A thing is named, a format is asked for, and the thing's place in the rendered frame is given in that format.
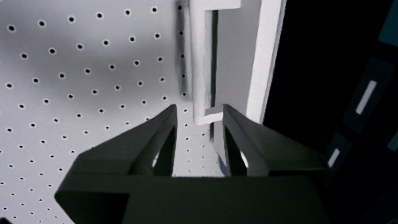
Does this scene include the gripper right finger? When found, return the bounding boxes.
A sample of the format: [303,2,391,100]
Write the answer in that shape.
[222,104,334,191]

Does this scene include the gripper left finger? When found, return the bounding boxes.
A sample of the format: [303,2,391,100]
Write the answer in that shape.
[66,104,178,176]

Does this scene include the grey perforated base plate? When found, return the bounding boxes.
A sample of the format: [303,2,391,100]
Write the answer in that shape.
[0,0,224,224]

